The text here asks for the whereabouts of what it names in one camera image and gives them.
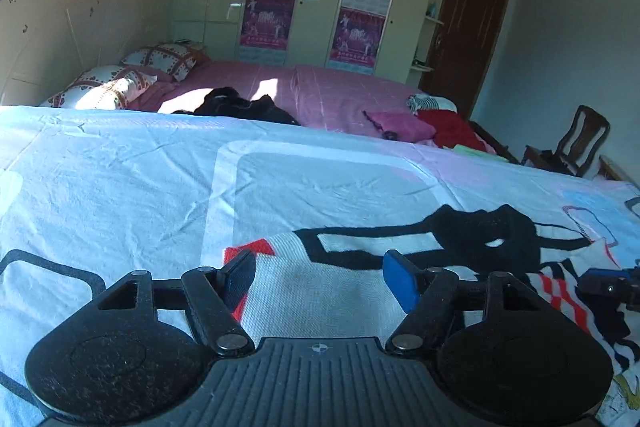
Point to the light blue patterned bedsheet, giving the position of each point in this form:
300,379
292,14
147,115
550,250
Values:
88,197

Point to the patterned pillow near headboard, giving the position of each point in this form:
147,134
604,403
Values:
108,87

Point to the red folded garment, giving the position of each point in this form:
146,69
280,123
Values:
450,129

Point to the black garment on bed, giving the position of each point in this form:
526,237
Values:
226,102

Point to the magenta folded garment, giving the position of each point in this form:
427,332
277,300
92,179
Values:
403,127

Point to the lower right pink poster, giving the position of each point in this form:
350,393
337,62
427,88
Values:
355,43

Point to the beige rounded headboard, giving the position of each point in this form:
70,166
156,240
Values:
46,44

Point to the white patterned garment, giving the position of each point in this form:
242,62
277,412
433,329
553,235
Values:
424,101

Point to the striped knit children's sweater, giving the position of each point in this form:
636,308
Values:
520,322

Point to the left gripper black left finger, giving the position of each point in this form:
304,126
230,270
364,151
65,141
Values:
212,295

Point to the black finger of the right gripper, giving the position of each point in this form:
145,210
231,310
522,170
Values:
619,285

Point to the lower left pink poster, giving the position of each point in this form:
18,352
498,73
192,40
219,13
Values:
266,24

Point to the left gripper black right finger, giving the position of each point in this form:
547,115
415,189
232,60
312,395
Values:
427,298

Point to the dark wooden chair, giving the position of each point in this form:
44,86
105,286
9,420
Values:
576,151

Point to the dark brown wooden door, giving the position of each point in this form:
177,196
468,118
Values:
462,49

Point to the pink bed cover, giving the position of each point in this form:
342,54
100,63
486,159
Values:
316,97

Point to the patterned pillow by wardrobe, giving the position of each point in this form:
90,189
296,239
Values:
175,59

